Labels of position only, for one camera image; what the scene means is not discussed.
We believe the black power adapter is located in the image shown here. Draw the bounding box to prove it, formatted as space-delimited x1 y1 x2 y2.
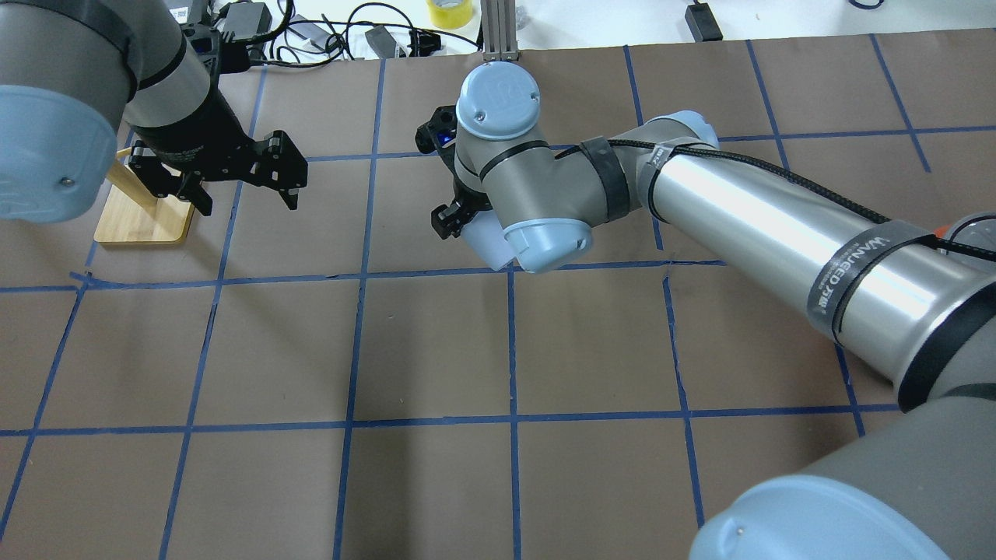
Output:
364 25 405 59

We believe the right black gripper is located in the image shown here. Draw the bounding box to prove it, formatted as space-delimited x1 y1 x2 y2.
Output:
433 143 493 239

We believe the white plastic cup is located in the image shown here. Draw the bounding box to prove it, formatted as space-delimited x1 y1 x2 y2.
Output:
460 210 516 271

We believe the wooden cup stand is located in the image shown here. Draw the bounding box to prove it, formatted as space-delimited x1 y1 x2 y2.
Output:
93 149 195 246

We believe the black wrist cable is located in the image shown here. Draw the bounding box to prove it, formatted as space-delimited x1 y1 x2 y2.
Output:
554 140 996 261

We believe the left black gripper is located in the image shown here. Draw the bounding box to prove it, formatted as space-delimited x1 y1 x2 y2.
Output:
128 93 309 216

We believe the aluminium frame post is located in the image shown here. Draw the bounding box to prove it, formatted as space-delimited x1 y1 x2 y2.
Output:
480 0 521 61

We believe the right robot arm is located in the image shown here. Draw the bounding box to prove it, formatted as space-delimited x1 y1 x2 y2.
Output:
160 157 994 559

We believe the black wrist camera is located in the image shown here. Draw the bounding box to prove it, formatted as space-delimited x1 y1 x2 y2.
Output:
414 105 458 155

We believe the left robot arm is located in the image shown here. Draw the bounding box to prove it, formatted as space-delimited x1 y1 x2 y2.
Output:
1 1 308 223

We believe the yellow tape roll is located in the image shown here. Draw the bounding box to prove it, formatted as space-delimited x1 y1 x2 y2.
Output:
426 0 474 30

